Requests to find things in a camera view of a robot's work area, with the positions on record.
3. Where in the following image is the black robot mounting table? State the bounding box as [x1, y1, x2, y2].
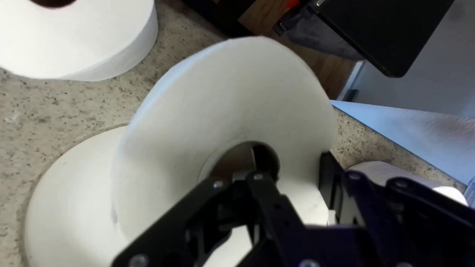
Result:
[183, 0, 458, 78]

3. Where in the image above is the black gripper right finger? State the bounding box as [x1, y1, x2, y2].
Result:
[318, 149, 475, 267]

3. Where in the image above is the white toilet paper roll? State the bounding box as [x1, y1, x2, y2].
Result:
[21, 124, 470, 267]
[0, 0, 161, 82]
[110, 33, 342, 267]

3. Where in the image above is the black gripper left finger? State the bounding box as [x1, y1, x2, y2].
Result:
[110, 140, 309, 267]

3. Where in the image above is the white vanity cabinet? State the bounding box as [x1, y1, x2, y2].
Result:
[330, 0, 475, 188]

